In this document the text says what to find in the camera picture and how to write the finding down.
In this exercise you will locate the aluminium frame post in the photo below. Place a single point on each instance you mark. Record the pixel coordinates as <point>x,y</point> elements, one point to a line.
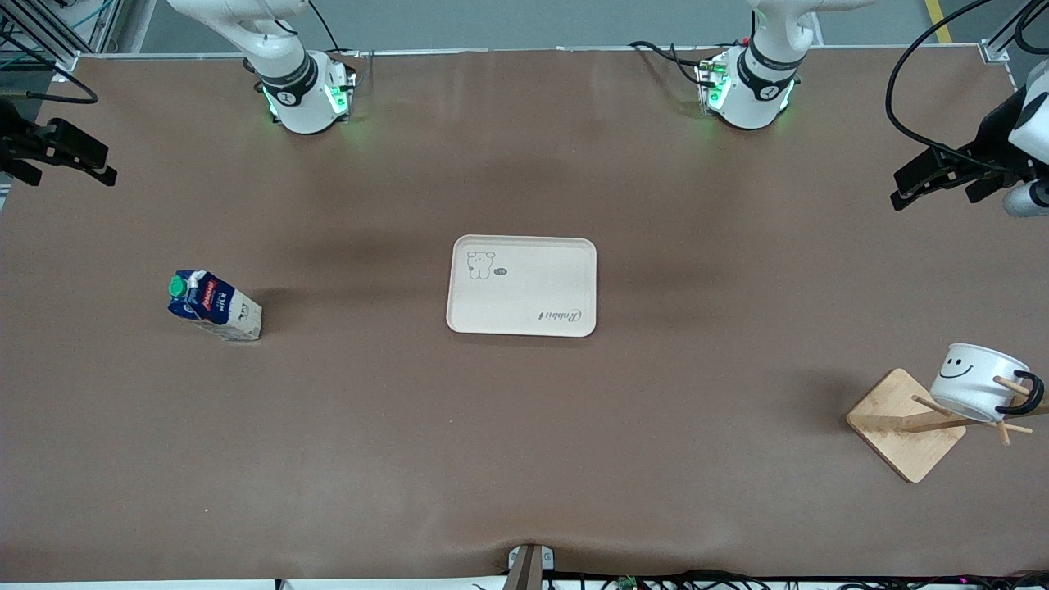
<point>996,51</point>
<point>102,24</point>

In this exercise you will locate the wooden mug rack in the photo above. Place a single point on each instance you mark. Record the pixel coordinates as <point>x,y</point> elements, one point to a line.
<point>889,410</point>

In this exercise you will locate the small green circuit board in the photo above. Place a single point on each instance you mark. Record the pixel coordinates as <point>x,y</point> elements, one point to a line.
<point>628,583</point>

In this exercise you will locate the brown table cover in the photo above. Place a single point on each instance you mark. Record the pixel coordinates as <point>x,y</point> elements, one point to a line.
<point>328,451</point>

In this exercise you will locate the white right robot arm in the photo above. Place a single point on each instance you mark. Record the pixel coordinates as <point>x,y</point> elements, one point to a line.
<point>299,106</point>

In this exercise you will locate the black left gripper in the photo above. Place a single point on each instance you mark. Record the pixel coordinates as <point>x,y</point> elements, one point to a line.
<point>995,134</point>

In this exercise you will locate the cream plastic tray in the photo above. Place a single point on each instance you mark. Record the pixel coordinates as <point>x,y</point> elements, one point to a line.
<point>524,287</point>

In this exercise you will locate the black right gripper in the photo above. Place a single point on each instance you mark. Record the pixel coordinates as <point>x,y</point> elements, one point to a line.
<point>10,129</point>

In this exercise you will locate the blue white milk carton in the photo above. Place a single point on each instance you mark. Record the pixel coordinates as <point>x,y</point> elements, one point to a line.
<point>221,307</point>

